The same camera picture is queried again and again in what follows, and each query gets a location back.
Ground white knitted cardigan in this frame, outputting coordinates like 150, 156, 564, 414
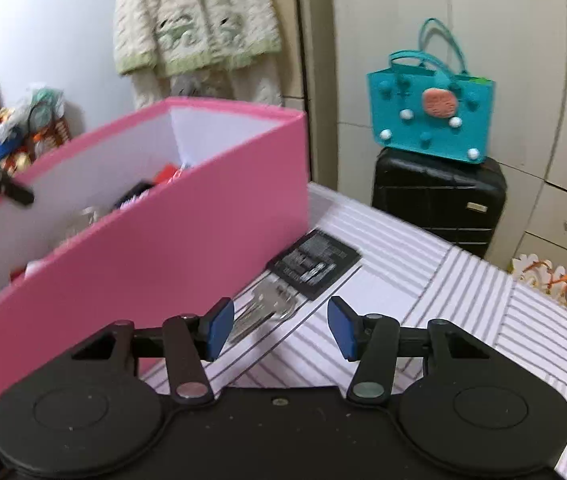
112, 0, 284, 108

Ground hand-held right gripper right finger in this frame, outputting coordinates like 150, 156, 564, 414
327, 296, 494, 405

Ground teal felt handbag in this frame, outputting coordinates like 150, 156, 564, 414
366, 18, 498, 165

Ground orange white gift bag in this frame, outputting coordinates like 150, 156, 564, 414
508, 252, 567, 306

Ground pile of snack packets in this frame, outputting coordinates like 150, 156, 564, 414
0, 82, 72, 171

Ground beige wardrobe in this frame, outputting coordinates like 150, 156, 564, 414
291, 0, 567, 281

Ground small black card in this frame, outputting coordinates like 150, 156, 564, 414
266, 228, 363, 301

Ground pink cardboard box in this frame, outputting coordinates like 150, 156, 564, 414
0, 97, 311, 408

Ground silver keys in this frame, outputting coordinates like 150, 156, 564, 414
228, 280, 299, 343

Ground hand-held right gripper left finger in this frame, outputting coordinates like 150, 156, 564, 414
71, 296, 237, 404

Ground black suitcase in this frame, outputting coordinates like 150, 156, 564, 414
371, 147, 507, 260

